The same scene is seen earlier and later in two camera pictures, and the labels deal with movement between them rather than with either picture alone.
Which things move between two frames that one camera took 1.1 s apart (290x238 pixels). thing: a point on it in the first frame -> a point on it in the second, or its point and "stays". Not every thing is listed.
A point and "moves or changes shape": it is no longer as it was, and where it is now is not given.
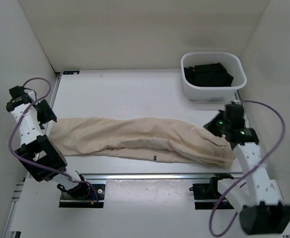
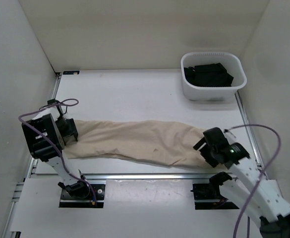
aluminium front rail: (107, 176) stays
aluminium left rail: (19, 186) stays
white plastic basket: (211, 76) stays
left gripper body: (43, 116) -> (66, 127)
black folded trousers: (212, 75) stays
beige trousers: (149, 140) moves or changes shape
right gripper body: (217, 124) -> (206, 151)
